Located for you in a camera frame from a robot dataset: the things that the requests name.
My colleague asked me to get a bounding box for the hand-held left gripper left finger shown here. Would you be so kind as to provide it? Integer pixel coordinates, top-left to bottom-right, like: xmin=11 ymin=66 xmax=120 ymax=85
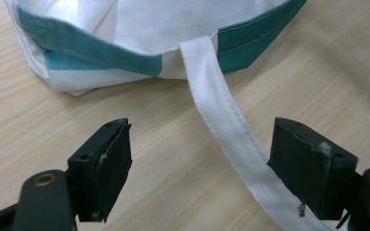
xmin=66 ymin=116 xmax=133 ymax=223

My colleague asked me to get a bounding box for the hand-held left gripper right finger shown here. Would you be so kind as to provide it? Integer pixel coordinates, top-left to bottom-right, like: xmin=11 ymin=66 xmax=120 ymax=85
xmin=267 ymin=116 xmax=358 ymax=221

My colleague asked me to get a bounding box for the white tote bag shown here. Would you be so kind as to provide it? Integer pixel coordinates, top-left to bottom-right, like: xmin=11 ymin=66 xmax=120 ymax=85
xmin=4 ymin=0 xmax=342 ymax=231

